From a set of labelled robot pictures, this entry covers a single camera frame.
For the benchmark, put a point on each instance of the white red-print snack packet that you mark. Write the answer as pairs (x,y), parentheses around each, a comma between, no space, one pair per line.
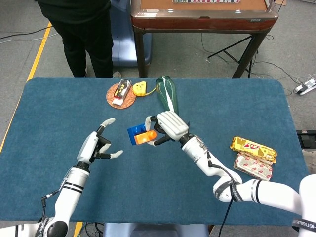
(254,169)

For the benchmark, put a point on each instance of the black floor box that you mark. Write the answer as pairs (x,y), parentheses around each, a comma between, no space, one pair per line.
(307,139)

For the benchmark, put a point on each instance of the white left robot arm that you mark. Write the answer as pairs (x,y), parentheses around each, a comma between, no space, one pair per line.
(71,187)

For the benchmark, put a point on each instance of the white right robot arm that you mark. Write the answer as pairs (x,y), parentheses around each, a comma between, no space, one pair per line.
(271,195)

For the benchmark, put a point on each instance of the orange sloped building block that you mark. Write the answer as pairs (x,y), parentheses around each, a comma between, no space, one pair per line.
(143,137)

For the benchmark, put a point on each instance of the round woven rattan coaster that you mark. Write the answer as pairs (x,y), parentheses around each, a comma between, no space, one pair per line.
(108,95)

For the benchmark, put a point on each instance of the white power strip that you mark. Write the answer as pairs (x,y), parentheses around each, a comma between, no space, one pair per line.
(302,88)

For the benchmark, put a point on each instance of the blue table cloth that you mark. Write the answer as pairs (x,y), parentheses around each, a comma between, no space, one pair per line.
(172,185)

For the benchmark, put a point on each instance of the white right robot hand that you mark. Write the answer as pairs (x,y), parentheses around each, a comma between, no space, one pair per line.
(172,126)

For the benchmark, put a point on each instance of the red white small carton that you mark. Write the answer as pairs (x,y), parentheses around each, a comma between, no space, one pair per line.
(122,90)

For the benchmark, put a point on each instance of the brown mahjong table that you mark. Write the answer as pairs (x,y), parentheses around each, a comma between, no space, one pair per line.
(197,23)

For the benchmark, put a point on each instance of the gold foil snack packet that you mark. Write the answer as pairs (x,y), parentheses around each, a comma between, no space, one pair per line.
(251,146)

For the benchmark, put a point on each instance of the yellow tape measure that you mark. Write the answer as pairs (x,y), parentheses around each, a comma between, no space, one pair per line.
(139,89)

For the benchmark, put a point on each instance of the face-up mahjong tile row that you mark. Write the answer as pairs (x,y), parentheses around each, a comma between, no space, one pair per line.
(205,1)

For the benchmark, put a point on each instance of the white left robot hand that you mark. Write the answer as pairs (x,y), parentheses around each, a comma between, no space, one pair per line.
(90,148)

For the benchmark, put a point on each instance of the person in black clothes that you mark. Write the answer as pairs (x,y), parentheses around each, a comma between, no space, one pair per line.
(84,37)

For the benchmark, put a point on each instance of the green spray bottle black trigger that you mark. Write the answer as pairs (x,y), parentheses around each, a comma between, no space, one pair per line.
(168,93)

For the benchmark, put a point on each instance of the grey robot torso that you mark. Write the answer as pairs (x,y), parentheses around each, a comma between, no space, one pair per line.
(155,230)

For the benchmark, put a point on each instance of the blue four-stud building block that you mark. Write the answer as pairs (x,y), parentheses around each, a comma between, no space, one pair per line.
(134,132)

